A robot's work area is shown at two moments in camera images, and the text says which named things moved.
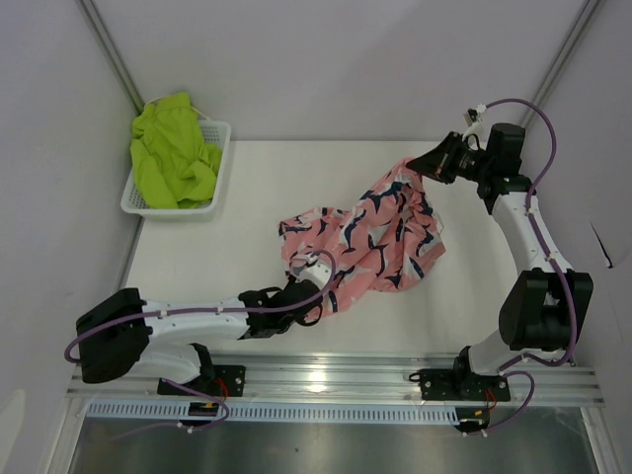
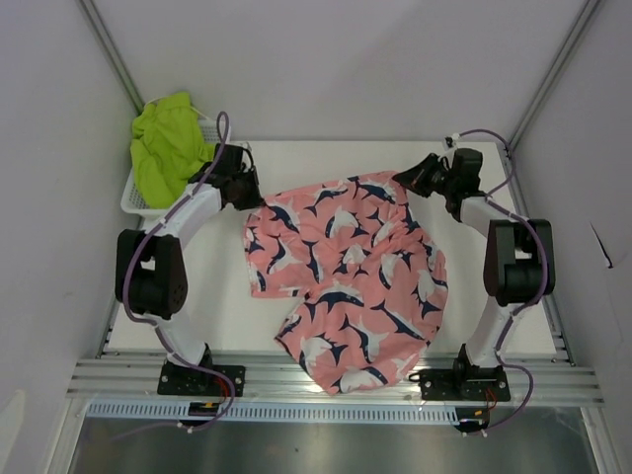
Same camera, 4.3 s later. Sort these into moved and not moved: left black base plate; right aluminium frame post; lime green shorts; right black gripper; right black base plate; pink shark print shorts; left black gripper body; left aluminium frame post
Moved: left black gripper body; right black gripper; pink shark print shorts
Not moved: left aluminium frame post; lime green shorts; right aluminium frame post; left black base plate; right black base plate
